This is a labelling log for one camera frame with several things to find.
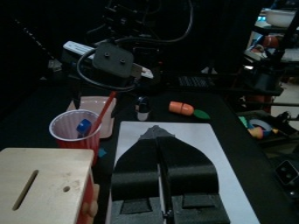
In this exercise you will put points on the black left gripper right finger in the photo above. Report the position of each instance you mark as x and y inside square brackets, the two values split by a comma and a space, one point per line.
[188, 172]

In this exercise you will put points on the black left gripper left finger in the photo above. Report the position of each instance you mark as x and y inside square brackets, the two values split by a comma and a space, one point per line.
[134, 172]

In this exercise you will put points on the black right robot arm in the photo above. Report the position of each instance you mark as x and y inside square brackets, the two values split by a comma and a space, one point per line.
[128, 20]

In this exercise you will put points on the small teal toy piece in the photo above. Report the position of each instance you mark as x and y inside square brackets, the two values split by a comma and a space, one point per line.
[102, 152]

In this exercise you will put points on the tan wooden peg figure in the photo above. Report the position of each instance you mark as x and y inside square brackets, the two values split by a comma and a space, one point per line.
[91, 204]

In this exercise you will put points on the pink plastic container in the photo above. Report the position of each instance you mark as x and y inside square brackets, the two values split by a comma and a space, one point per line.
[94, 105]

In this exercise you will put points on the blue toy piece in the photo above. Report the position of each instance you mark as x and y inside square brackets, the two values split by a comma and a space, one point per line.
[83, 127]

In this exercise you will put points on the orange toy carrot green top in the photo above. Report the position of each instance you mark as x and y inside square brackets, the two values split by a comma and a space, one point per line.
[180, 108]

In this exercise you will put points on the red stick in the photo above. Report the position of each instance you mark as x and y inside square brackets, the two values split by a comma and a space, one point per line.
[104, 109]

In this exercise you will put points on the colourful toy pile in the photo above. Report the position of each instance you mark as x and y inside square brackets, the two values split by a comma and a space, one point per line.
[256, 128]

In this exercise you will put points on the red plastic cup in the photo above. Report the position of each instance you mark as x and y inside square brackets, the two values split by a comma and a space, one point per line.
[65, 128]

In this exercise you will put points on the wooden box with slot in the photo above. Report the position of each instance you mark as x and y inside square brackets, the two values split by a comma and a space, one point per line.
[43, 186]

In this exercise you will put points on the black box with sockets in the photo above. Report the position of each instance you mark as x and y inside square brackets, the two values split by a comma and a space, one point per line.
[287, 172]

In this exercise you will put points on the black shelf rack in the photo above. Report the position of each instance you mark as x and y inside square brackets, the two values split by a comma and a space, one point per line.
[268, 78]

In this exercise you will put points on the red ball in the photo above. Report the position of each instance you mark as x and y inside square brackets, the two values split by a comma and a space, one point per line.
[271, 41]

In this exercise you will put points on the white bowl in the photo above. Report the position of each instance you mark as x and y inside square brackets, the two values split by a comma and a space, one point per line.
[279, 18]

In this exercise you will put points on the grey square camera mount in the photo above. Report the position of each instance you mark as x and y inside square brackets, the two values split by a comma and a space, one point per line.
[114, 59]

